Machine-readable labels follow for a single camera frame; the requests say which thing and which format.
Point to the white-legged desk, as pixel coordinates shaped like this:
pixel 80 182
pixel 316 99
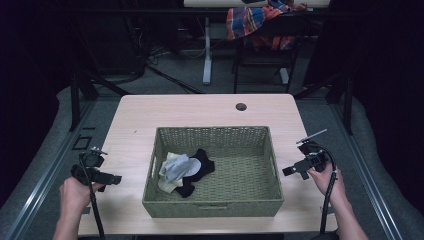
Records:
pixel 207 60

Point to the person's right hand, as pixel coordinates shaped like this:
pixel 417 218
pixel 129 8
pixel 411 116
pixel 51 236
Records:
pixel 325 183

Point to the black metal stand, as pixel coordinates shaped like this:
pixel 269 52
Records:
pixel 75 100
pixel 348 106

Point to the green woven basket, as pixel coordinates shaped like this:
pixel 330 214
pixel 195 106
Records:
pixel 240 180

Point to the black equipment rack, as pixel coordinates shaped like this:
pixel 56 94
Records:
pixel 110 36

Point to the plaid cloth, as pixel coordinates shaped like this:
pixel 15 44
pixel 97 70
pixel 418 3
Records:
pixel 248 20

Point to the black chair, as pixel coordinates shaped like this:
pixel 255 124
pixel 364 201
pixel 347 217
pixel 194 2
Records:
pixel 266 56

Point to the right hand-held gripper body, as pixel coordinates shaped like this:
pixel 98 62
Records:
pixel 316 160

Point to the black sock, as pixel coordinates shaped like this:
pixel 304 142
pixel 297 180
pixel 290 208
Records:
pixel 205 165

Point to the cream sock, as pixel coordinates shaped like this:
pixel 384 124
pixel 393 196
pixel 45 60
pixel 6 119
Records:
pixel 165 185

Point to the grey sock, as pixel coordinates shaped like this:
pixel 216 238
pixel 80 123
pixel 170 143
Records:
pixel 178 166

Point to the aluminium floor rail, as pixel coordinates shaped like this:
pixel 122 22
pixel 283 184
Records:
pixel 366 180
pixel 50 176

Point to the person's left hand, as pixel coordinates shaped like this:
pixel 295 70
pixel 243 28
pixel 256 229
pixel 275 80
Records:
pixel 75 196

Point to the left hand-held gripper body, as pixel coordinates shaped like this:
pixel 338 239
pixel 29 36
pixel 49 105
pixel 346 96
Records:
pixel 95 175

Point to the black square floor frame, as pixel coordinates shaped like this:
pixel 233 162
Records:
pixel 74 143

